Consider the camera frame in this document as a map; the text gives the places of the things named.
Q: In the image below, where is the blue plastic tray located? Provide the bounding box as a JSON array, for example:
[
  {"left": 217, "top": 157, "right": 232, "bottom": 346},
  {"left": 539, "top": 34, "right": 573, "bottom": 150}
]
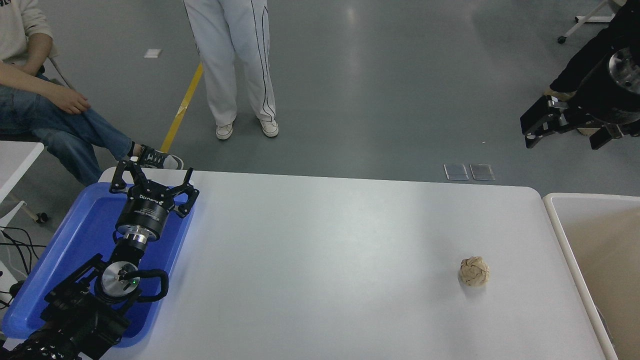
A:
[{"left": 1, "top": 181, "right": 197, "bottom": 348}]

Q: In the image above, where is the large pale bin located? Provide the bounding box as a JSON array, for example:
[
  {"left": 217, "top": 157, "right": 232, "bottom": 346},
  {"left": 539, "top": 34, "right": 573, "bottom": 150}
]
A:
[{"left": 543, "top": 193, "right": 640, "bottom": 360}]

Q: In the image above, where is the person's right hand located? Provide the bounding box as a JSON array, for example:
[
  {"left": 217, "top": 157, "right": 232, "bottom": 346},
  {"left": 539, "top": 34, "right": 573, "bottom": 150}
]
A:
[{"left": 48, "top": 85, "right": 92, "bottom": 115}]

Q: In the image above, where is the tan paper ball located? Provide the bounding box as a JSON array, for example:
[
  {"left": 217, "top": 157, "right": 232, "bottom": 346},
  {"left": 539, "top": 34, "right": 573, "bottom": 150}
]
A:
[{"left": 458, "top": 256, "right": 491, "bottom": 287}]

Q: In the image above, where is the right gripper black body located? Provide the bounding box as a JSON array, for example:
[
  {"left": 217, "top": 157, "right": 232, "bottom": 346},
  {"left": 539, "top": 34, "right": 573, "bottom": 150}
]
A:
[{"left": 569, "top": 52, "right": 640, "bottom": 125}]

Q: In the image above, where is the grey metal floor plate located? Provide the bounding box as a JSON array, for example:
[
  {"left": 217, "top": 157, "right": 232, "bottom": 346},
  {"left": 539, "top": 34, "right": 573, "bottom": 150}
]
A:
[
  {"left": 444, "top": 163, "right": 470, "bottom": 181},
  {"left": 470, "top": 163, "right": 496, "bottom": 181}
]

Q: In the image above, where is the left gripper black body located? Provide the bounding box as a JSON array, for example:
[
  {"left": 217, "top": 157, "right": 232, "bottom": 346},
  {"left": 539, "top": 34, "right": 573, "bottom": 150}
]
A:
[{"left": 115, "top": 183, "right": 178, "bottom": 240}]

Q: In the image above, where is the person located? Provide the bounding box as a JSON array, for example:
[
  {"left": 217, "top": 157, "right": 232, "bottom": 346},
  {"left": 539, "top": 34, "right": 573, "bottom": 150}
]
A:
[
  {"left": 0, "top": 0, "right": 184, "bottom": 187},
  {"left": 544, "top": 0, "right": 640, "bottom": 137},
  {"left": 182, "top": 0, "right": 279, "bottom": 141}
]

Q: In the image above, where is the white wheeled stand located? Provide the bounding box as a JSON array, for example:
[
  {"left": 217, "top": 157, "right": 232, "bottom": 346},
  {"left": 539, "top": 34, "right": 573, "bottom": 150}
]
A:
[{"left": 557, "top": 0, "right": 628, "bottom": 45}]

